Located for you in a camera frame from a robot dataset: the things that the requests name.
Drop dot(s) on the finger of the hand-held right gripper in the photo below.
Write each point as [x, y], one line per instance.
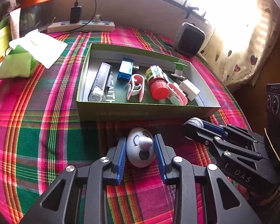
[238, 165]
[214, 128]

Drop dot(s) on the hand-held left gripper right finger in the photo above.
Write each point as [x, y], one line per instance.
[159, 161]

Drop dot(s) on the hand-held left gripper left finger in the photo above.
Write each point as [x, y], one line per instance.
[121, 161]

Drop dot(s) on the white egg-shaped toy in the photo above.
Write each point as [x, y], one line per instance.
[135, 154]

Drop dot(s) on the white usb charger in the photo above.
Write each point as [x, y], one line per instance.
[189, 88]

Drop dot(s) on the pink and white clip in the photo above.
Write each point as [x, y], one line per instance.
[177, 98]
[134, 91]

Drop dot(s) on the green cardboard box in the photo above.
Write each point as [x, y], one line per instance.
[130, 113]

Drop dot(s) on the brown bottle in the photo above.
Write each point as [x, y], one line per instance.
[158, 88]

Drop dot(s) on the green-topped white stand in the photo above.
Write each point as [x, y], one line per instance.
[178, 66]

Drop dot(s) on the black flashlight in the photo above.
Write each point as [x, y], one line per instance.
[100, 79]

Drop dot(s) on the blue usb device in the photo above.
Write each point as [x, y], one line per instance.
[124, 71]

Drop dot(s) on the cream heart-print curtain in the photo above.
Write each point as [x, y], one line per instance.
[235, 58]

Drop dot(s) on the white power strip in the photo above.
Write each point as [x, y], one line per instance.
[95, 26]

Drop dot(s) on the white paper sheet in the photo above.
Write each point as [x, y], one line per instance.
[44, 46]

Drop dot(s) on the green tissue pack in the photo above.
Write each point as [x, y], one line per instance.
[14, 65]

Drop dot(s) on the black power adapter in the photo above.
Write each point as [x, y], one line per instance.
[75, 15]

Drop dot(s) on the green cardboard carton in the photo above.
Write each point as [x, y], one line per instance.
[0, 25]

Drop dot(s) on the brown patterned cloth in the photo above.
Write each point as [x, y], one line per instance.
[9, 7]

